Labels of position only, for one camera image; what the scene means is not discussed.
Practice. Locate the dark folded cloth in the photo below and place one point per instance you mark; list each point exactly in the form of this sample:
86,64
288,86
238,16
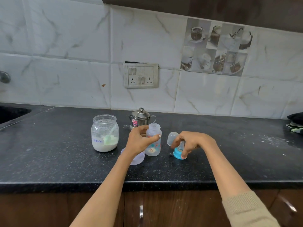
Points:
296,120

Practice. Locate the person's right forearm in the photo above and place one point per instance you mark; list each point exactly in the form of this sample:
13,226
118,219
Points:
224,172

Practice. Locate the glass jar of white powder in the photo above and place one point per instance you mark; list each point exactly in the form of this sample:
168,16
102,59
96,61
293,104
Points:
104,130

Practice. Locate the green plastic scoop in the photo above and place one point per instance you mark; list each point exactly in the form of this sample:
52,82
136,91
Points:
110,139

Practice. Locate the person's right thumb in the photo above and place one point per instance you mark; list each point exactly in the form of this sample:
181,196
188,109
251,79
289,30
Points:
175,141

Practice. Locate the black kitchen sink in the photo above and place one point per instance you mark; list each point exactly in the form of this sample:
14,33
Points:
10,113

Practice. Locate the white plastic jar lid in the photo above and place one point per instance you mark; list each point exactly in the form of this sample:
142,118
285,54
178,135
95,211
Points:
138,160

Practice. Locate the person's left forearm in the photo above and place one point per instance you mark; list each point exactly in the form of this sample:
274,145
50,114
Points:
104,193

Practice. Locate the steel pot with lid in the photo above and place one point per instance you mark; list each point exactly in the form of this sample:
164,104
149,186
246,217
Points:
140,117

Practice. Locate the clear bottle cap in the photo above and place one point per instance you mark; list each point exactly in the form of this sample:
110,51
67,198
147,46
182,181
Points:
172,138

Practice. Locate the beige knitted sleeve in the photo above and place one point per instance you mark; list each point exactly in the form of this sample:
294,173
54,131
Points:
251,210

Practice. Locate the dark wooden wall cabinet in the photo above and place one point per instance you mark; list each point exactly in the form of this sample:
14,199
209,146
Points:
213,9

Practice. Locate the person's right hand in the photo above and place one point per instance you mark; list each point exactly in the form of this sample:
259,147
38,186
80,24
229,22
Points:
195,140

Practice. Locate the steel wall tap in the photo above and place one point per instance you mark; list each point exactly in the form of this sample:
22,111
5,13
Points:
4,77

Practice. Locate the white wall switch board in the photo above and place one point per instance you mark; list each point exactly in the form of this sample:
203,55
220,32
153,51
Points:
141,76

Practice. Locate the person's left hand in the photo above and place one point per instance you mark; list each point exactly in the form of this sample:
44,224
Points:
136,143

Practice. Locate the person's left thumb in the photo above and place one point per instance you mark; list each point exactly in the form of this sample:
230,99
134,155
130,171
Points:
153,139

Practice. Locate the clear baby bottle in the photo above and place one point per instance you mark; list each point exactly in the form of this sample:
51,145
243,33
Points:
154,130

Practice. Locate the brown wooden base cabinet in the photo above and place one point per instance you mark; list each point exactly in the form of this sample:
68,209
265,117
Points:
180,208

